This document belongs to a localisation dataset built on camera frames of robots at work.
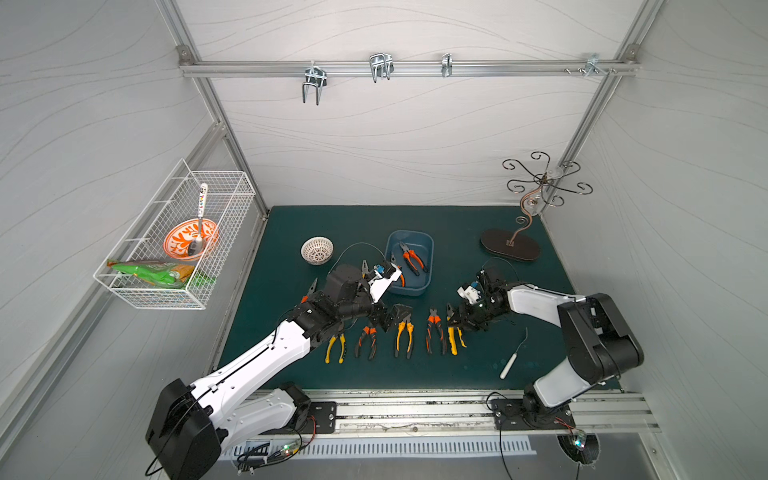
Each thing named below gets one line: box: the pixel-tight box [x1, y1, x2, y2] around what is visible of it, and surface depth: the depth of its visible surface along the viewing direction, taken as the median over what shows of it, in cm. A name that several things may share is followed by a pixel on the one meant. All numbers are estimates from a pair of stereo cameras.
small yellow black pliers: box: [446, 302, 467, 356], surface depth 86 cm
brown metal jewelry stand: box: [480, 151, 593, 261], surface depth 97 cm
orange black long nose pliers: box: [354, 326, 377, 361], surface depth 86 cm
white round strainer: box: [300, 236, 334, 266], surface depth 106 cm
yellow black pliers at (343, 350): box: [324, 333, 347, 364], surface depth 86 cm
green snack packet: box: [107, 259, 196, 288], surface depth 55 cm
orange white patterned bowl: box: [163, 218, 217, 261], surface depth 69 cm
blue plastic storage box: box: [385, 229, 434, 297], surface depth 106 cm
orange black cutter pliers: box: [426, 306, 446, 355], surface depth 90 cm
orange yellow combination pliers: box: [394, 313, 415, 360], surface depth 89 cm
